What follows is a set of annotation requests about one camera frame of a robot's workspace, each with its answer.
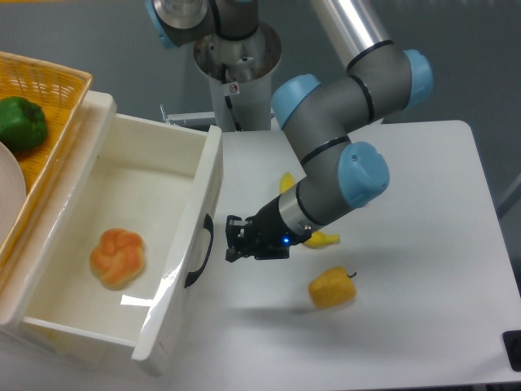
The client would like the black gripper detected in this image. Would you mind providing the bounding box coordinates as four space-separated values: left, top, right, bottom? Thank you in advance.
225 199 313 261

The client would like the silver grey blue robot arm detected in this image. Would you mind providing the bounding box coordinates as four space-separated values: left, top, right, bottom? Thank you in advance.
146 1 433 262

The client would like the white drawer cabinet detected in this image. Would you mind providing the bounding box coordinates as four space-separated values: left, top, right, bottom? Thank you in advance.
1 91 116 359

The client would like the yellow banana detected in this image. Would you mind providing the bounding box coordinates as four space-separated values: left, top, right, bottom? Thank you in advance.
279 172 340 249

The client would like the yellow bell pepper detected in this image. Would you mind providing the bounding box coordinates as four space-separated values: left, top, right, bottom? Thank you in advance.
308 266 357 309

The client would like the orange knotted bread roll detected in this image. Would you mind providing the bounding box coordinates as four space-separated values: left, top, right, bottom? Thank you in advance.
90 228 145 289

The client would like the white plate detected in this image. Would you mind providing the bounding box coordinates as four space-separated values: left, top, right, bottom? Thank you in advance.
0 144 26 243

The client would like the yellow woven basket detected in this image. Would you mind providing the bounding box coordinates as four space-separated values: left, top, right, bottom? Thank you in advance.
1 52 92 266

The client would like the green bell pepper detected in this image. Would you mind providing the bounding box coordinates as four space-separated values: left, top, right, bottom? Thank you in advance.
1 96 48 153

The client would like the black corner device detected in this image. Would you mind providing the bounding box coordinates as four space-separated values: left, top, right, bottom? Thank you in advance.
502 330 521 372

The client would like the black cable on pedestal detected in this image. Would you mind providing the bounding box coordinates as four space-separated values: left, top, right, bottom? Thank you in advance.
221 64 244 132

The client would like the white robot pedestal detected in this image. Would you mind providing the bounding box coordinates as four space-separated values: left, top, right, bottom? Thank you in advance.
194 22 282 113

